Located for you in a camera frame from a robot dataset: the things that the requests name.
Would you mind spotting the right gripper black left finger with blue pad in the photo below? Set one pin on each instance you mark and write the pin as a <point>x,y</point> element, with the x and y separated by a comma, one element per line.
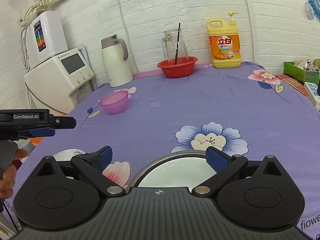
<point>88,168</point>

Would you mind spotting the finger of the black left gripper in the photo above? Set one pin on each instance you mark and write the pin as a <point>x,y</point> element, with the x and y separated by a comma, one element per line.
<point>62,122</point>

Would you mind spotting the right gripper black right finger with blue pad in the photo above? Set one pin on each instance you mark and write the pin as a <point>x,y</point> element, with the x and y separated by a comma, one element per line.
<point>227,169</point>

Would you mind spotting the large white rimmed plate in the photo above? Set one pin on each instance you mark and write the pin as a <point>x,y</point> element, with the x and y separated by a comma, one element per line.
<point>67,155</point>

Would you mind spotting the white red patterned bowl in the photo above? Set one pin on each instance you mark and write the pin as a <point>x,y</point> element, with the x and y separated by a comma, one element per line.
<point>182,172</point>

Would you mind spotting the stainless steel bowl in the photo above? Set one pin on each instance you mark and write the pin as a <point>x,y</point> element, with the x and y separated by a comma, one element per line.
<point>171,156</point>

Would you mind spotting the pink plastic bowl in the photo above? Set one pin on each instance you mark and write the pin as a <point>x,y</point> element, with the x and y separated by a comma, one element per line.
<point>115,102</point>

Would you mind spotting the person's left hand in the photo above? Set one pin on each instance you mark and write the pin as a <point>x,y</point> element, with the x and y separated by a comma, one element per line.
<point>8,181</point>

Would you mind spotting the orange plastic basin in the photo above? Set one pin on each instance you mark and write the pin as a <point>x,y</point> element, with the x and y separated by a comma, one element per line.
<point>36,141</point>

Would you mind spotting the white countertop water dispenser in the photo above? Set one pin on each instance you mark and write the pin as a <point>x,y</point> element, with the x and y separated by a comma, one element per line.
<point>62,82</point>

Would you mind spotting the purple floral tablecloth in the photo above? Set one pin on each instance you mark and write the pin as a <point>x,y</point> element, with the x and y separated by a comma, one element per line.
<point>227,107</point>

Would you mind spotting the white water purifier unit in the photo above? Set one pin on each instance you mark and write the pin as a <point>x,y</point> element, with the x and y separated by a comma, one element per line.
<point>44,38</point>

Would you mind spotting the white thermos jug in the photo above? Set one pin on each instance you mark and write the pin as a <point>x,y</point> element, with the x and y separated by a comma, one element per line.
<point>116,61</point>

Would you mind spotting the red plastic colander basket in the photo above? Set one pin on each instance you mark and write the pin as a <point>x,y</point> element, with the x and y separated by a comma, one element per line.
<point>184,67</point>

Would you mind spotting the white power strip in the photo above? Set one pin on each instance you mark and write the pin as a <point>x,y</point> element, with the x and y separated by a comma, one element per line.
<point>312,92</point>

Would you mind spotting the green storage box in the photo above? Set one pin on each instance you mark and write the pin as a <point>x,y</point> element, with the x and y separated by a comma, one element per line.
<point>299,74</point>

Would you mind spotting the potted green plant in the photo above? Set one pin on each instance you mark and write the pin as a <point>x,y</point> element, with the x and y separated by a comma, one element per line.
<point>38,7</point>

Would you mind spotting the yellow detergent bottle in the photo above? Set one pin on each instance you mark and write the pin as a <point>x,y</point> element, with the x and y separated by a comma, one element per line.
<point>224,42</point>

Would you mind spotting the black stirring stick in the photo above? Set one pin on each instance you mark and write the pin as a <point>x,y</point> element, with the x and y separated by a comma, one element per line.
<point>177,43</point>

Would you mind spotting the clear glass pitcher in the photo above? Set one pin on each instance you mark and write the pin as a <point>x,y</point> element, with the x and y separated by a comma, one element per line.
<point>168,43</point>

